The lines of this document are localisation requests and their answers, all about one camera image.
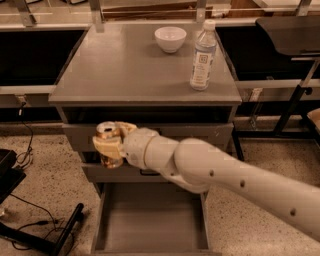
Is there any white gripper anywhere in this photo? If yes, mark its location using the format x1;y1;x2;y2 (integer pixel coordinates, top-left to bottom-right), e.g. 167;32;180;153
93;121;159;169

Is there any orange soda can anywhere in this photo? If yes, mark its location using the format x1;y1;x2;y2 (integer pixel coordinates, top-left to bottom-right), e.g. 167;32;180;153
95;122;123;169

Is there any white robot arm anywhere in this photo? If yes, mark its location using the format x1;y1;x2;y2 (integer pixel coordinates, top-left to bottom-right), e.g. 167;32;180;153
92;122;320;241

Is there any grey top drawer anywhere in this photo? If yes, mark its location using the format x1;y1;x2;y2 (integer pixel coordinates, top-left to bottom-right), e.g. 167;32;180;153
62;123;233;152

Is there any grey drawer cabinet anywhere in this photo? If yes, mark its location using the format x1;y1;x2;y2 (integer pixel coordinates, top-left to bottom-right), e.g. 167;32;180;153
48;21;243;201

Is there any grey open bottom drawer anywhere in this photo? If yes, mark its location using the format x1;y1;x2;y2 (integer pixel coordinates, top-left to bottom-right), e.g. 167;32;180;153
91;183;211;256

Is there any white ceramic bowl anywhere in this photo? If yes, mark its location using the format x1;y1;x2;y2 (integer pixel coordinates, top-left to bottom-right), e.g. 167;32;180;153
154;26;187;53

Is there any black chair base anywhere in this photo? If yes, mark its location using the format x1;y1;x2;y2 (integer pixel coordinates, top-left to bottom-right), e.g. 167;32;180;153
0;149;84;256

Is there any clear plastic water bottle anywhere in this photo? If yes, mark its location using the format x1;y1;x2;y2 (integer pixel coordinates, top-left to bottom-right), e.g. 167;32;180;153
190;19;217;91

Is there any black hanging cable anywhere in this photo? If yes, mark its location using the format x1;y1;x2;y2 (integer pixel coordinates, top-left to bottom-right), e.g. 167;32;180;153
15;101;35;169

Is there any black cable on floor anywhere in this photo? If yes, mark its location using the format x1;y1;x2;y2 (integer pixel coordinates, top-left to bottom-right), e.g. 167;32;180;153
8;193;75;251

